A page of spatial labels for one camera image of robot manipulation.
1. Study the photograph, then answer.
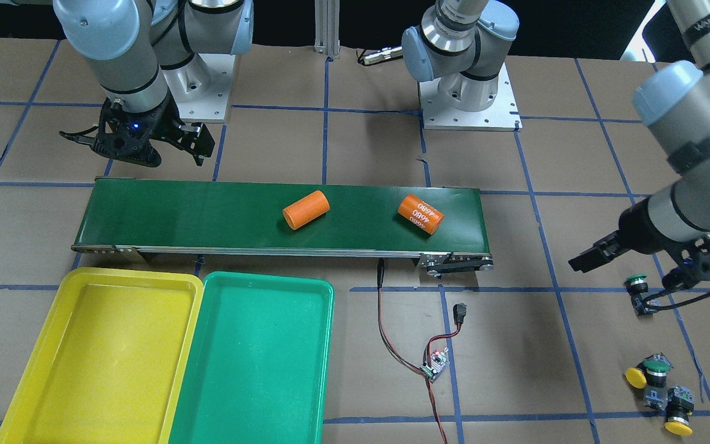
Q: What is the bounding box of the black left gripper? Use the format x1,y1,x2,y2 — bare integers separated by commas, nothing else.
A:
568,200,710,292

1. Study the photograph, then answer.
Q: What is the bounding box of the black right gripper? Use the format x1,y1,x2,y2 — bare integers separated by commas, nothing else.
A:
59,96,215,168

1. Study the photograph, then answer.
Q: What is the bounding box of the plain orange cylinder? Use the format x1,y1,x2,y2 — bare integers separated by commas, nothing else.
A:
282,189,330,231

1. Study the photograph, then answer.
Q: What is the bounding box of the orange cylinder with white text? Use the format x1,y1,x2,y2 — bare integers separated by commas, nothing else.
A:
397,194,444,235

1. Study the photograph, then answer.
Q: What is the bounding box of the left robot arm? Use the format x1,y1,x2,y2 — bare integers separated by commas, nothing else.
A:
402,1,710,290

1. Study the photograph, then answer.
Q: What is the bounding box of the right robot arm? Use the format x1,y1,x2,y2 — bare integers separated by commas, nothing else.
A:
52,1,255,168

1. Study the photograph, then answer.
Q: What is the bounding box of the green push button by cylinder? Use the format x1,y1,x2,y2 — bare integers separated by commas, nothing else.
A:
624,274,660,316

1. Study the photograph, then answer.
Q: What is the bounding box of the green conveyor belt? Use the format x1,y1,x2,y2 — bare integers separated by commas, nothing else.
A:
71,178,494,276

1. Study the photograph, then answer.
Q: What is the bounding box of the green push button in cluster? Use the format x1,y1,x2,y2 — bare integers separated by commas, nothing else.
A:
640,352,673,388

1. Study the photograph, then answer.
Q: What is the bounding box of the yellow push button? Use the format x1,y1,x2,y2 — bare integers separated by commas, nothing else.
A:
624,366,648,390
643,385,694,437

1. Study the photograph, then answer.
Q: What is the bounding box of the black barrel plug connector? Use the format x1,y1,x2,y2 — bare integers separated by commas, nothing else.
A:
452,302,467,329

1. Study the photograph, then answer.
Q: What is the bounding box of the small green circuit board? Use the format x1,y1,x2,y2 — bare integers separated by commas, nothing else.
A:
420,347,450,383

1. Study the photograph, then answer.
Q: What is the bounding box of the yellow plastic tray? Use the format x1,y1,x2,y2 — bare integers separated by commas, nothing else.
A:
0,267,203,443

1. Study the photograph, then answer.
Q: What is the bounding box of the green plastic tray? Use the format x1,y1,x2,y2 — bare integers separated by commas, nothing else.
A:
169,271,335,443

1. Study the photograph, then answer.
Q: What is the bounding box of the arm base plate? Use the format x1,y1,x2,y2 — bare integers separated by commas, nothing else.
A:
163,54,239,124
418,64,523,131

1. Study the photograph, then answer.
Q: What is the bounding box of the aluminium frame post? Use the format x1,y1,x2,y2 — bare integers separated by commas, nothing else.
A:
314,0,341,59

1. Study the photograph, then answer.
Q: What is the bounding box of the red and black wire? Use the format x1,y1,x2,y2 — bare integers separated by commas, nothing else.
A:
377,259,463,444

